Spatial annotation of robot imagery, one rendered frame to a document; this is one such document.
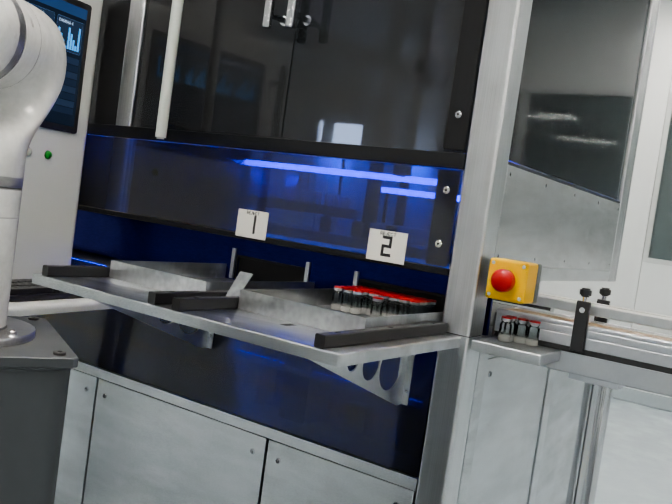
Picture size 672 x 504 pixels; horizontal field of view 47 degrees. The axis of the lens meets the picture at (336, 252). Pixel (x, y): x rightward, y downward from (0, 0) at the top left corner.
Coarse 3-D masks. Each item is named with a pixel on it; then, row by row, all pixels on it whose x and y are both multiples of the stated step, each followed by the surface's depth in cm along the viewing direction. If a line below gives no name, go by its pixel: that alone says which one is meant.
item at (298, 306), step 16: (240, 304) 134; (256, 304) 132; (272, 304) 130; (288, 304) 128; (304, 304) 127; (320, 304) 155; (288, 320) 128; (304, 320) 127; (320, 320) 125; (336, 320) 123; (352, 320) 121; (368, 320) 121; (384, 320) 125; (400, 320) 130; (416, 320) 135; (432, 320) 140
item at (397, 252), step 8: (376, 232) 150; (384, 232) 149; (392, 232) 148; (368, 240) 151; (376, 240) 150; (384, 240) 149; (392, 240) 148; (400, 240) 147; (368, 248) 150; (376, 248) 150; (384, 248) 149; (392, 248) 148; (400, 248) 147; (368, 256) 150; (376, 256) 149; (392, 256) 147; (400, 256) 147; (400, 264) 146
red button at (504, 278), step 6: (498, 270) 132; (504, 270) 132; (492, 276) 133; (498, 276) 132; (504, 276) 131; (510, 276) 131; (492, 282) 133; (498, 282) 132; (504, 282) 131; (510, 282) 131; (498, 288) 132; (504, 288) 132; (510, 288) 132
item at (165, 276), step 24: (120, 264) 152; (144, 264) 160; (168, 264) 166; (192, 264) 172; (216, 264) 178; (168, 288) 144; (192, 288) 141; (216, 288) 141; (264, 288) 153; (288, 288) 160; (312, 288) 167
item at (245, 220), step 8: (240, 216) 169; (248, 216) 168; (264, 216) 165; (240, 224) 169; (248, 224) 167; (256, 224) 166; (264, 224) 165; (240, 232) 169; (248, 232) 167; (256, 232) 166; (264, 232) 165; (264, 240) 165
